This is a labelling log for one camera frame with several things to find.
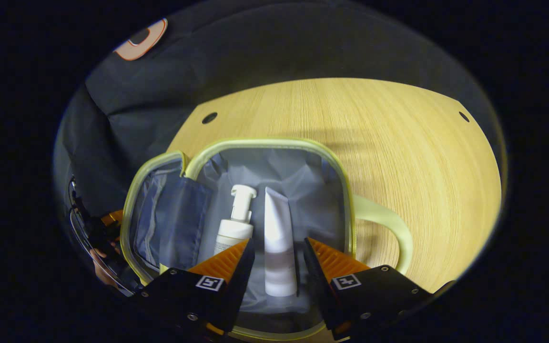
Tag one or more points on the white squeeze tube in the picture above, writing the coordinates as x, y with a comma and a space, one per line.
278, 238

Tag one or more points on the pale yellow suitcase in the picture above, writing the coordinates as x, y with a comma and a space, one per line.
312, 200

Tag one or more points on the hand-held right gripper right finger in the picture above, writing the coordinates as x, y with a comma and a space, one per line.
317, 286

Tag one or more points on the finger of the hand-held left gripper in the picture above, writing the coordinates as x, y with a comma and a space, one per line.
114, 219

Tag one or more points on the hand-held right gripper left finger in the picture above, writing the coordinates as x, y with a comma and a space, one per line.
238, 286

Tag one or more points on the white pump bottle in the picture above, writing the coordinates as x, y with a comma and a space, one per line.
234, 228

